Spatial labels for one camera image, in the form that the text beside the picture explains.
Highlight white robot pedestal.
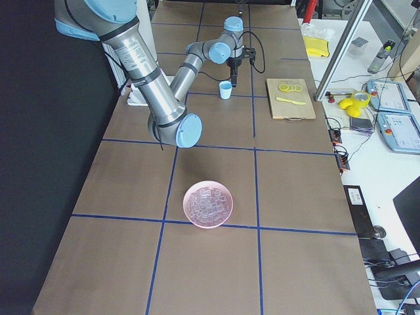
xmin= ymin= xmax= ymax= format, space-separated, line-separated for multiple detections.
xmin=127 ymin=0 xmax=159 ymax=106

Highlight upper teach pendant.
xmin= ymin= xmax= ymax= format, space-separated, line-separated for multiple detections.
xmin=366 ymin=79 xmax=411 ymax=114

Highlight pink bowl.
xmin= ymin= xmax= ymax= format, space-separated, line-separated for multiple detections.
xmin=182 ymin=180 xmax=234 ymax=229

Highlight lemon slices row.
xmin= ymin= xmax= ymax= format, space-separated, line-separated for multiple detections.
xmin=278 ymin=83 xmax=303 ymax=93

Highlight teach pendant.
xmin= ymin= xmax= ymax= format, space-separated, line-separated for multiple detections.
xmin=366 ymin=79 xmax=411 ymax=114
xmin=377 ymin=112 xmax=419 ymax=155

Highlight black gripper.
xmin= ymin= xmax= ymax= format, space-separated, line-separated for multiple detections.
xmin=227 ymin=0 xmax=243 ymax=87

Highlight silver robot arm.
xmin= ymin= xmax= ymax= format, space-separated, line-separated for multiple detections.
xmin=54 ymin=1 xmax=244 ymax=148

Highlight yellow tape roll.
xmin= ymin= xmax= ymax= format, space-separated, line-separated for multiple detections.
xmin=351 ymin=91 xmax=371 ymax=109

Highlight lower teach pendant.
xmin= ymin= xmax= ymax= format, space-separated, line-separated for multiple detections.
xmin=377 ymin=112 xmax=419 ymax=155

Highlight yellow cloth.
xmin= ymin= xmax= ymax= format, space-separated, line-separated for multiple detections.
xmin=303 ymin=36 xmax=330 ymax=58

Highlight dark phone stack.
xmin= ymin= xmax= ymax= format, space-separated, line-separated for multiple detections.
xmin=349 ymin=117 xmax=374 ymax=135

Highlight light blue cup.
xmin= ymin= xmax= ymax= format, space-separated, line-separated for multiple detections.
xmin=219 ymin=81 xmax=233 ymax=100

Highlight aluminium frame post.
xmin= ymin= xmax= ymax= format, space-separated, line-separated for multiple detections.
xmin=314 ymin=0 xmax=373 ymax=102

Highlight wooden cutting board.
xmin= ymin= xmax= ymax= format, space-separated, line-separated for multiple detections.
xmin=266 ymin=79 xmax=316 ymax=121

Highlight clear plastic wrap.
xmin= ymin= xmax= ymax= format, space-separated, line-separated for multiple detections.
xmin=301 ymin=23 xmax=335 ymax=41

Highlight yellow plastic knife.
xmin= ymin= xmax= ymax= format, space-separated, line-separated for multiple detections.
xmin=276 ymin=96 xmax=306 ymax=106

